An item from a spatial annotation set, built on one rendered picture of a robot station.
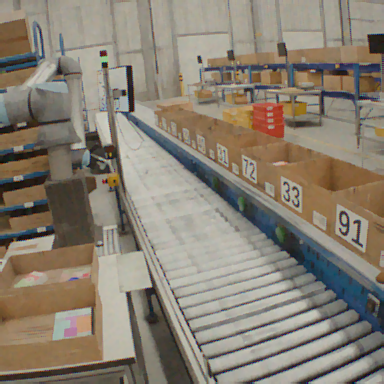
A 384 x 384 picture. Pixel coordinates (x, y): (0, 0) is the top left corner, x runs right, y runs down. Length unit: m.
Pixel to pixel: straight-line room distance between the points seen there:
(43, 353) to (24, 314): 0.31
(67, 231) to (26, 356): 0.81
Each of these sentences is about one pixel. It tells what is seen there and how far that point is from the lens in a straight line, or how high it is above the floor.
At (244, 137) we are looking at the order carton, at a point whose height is 1.02.
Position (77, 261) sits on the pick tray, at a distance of 1.61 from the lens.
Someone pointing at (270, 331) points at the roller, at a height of 0.75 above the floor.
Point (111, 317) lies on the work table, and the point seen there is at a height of 0.75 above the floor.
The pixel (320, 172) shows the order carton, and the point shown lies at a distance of 1.74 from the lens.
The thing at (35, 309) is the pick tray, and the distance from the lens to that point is 1.37.
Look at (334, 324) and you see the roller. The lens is 1.18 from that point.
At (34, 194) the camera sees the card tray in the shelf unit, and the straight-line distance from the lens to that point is 2.71.
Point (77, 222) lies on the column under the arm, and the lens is 1.76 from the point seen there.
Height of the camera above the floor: 1.50
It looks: 19 degrees down
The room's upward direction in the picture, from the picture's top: 6 degrees counter-clockwise
